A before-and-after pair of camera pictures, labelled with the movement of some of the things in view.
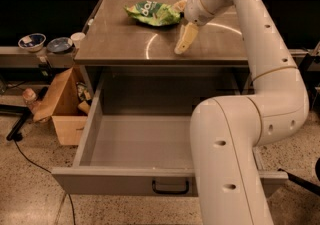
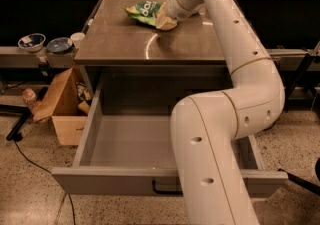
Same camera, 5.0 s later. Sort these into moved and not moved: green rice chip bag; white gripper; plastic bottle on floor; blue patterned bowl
Moved: white gripper
Not moved: green rice chip bag; plastic bottle on floor; blue patterned bowl
